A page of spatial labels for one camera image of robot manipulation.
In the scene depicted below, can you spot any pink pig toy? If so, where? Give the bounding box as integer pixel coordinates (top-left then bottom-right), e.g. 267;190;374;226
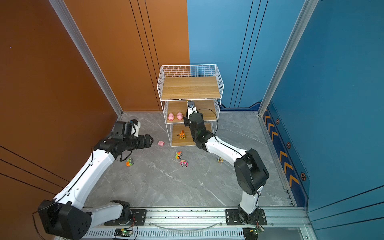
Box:
177;112;184;121
168;113;175;122

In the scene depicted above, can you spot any pink toy truck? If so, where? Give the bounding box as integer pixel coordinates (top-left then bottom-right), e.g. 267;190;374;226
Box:
180;160;188;167

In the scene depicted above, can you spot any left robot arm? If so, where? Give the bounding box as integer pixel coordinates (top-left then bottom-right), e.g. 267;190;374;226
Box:
36;120;154;240

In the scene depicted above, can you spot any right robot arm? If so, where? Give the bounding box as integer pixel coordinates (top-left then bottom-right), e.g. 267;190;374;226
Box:
184;110;270;226

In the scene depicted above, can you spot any orange pikachu figure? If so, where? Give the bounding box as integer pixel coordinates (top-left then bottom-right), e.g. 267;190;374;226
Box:
177;130;186;140

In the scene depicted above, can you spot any left circuit board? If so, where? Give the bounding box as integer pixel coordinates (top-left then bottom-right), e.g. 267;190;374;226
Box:
114;228;134;239

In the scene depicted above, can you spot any circuit board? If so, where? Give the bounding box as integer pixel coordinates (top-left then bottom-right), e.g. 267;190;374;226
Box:
114;228;134;239
243;226;265;240

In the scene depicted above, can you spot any right circuit board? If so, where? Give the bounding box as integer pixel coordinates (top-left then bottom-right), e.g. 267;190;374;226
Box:
243;226;265;240

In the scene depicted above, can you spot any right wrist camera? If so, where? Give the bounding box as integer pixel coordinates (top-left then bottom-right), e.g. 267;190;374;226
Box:
186;101;197;119

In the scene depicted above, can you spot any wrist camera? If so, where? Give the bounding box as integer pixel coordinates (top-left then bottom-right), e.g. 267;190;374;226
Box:
186;101;197;119
129;120;141;138

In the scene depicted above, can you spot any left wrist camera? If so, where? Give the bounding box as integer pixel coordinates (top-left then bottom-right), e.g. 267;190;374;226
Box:
129;120;141;138

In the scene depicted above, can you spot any white wire wooden shelf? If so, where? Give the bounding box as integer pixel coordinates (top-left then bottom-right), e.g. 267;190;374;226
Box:
157;64;224;147

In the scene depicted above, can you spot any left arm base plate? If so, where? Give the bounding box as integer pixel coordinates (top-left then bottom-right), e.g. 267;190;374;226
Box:
104;209;147;227

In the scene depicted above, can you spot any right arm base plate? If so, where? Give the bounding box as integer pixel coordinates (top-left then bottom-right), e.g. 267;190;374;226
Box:
225;208;268;226

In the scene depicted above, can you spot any aluminium rail frame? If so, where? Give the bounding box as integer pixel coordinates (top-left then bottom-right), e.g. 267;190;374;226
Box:
84;207;317;240

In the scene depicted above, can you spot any left aluminium corner post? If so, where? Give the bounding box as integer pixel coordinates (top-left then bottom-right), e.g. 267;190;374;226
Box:
49;0;124;117

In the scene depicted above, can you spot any aluminium corner post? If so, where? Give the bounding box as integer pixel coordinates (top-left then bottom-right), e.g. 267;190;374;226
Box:
258;0;319;117
49;0;124;117

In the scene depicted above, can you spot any right aluminium corner post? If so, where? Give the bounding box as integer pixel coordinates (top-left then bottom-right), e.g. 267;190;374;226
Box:
258;0;319;117

